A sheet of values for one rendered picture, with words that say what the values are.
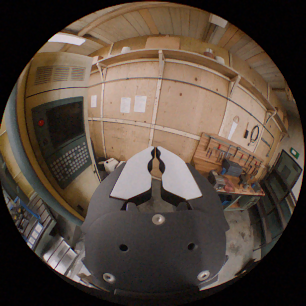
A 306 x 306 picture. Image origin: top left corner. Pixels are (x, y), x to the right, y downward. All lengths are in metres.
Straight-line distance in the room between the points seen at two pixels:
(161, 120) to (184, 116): 0.39
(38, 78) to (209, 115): 2.01
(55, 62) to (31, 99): 0.29
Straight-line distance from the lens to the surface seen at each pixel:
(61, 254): 1.23
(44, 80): 0.81
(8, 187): 1.71
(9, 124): 0.31
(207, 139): 1.62
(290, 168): 3.67
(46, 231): 1.18
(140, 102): 1.65
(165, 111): 1.54
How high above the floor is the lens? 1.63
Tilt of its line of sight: 32 degrees down
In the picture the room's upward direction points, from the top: 9 degrees clockwise
